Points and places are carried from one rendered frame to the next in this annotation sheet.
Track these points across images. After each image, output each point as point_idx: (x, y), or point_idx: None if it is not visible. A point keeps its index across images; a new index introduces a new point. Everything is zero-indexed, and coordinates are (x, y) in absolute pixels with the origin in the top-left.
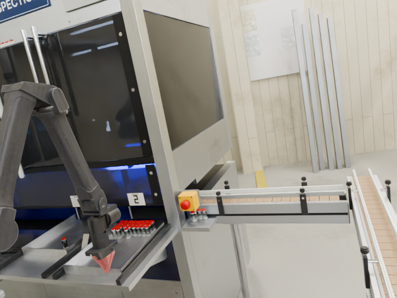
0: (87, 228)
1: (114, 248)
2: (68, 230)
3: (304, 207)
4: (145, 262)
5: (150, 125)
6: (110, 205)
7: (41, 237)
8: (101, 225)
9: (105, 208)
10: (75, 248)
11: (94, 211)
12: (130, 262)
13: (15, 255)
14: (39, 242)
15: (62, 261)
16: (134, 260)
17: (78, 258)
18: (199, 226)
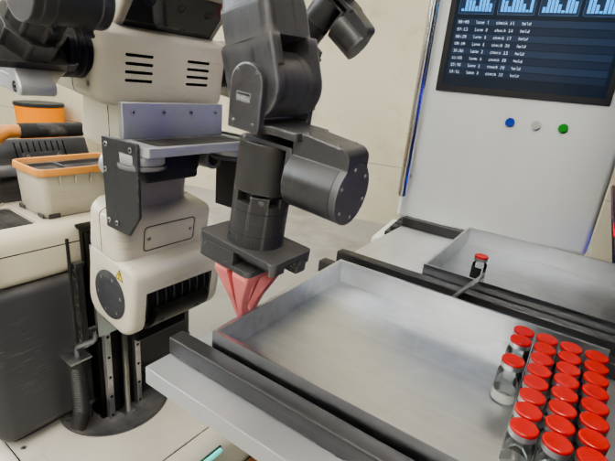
0: (602, 314)
1: (425, 356)
2: (585, 286)
3: None
4: (261, 424)
5: None
6: (324, 139)
7: (522, 246)
8: (239, 166)
9: (249, 112)
10: (441, 283)
11: (267, 118)
12: (255, 364)
13: (450, 230)
14: (512, 252)
15: (385, 270)
16: (262, 379)
17: (382, 287)
18: None
